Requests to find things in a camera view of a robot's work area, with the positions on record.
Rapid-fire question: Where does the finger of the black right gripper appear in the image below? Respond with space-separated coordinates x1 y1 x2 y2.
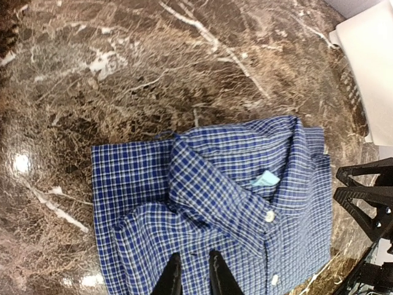
336 157 392 187
333 186 392 242

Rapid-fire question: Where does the black front table rail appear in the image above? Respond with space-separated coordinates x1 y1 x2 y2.
333 242 392 295

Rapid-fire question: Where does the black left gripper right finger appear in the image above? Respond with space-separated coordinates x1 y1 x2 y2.
209 250 244 295

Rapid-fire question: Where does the white plastic basket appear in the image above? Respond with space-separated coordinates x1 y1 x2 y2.
329 1 392 146

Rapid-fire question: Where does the blue checked long sleeve shirt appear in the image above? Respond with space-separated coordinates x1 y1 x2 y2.
91 116 332 294

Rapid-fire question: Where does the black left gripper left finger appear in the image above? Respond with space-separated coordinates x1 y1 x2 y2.
151 253 182 295

